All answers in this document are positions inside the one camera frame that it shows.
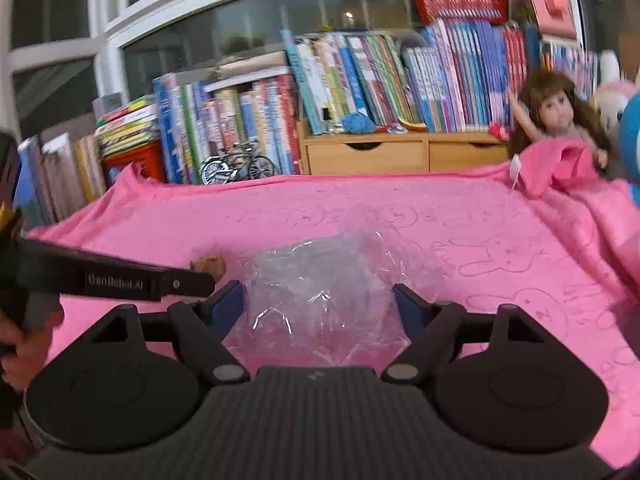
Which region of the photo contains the person's left hand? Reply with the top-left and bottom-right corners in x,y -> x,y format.
0,305 -> 66,391

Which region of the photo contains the pink rabbit-print blanket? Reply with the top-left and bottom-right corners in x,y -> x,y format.
27,137 -> 640,468

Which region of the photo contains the red plastic crate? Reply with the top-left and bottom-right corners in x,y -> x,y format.
100,140 -> 166,183

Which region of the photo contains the row of colourful thin books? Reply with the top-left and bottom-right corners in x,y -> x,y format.
282,17 -> 541,136

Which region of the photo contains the blue cat plush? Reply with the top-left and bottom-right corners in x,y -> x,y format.
617,92 -> 640,183

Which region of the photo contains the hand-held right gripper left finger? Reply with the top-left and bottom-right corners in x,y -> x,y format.
89,280 -> 251,386

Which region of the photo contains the miniature black bicycle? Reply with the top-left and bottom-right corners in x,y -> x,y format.
199,141 -> 277,186

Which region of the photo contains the clear plastic bag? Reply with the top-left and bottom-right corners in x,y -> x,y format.
235,232 -> 448,366

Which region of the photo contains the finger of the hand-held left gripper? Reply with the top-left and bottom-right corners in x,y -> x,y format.
157,267 -> 217,301

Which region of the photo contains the row of beige books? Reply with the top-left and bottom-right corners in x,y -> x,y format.
17,132 -> 108,226

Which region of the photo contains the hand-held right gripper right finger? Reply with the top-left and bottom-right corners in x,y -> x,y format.
382,284 -> 551,386

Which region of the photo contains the brown-haired doll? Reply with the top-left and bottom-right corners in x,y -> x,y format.
507,70 -> 613,171

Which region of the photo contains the brown dried peel piece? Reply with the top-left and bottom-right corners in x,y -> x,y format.
191,255 -> 227,281

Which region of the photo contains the stack of flat books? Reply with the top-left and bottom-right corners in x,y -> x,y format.
95,95 -> 161,158

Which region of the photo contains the red mesh basket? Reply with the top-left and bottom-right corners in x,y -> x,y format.
410,0 -> 508,26

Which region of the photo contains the pink rabbit plush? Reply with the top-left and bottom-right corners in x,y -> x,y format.
595,50 -> 640,131

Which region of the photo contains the blue yarn ball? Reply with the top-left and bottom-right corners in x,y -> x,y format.
341,112 -> 377,135

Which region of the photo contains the row of tall blue books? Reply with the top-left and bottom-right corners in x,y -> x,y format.
152,72 -> 303,186

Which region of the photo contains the row of small books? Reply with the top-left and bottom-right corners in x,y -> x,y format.
540,37 -> 601,101

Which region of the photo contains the wooden drawer organizer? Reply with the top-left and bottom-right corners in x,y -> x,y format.
297,120 -> 511,177

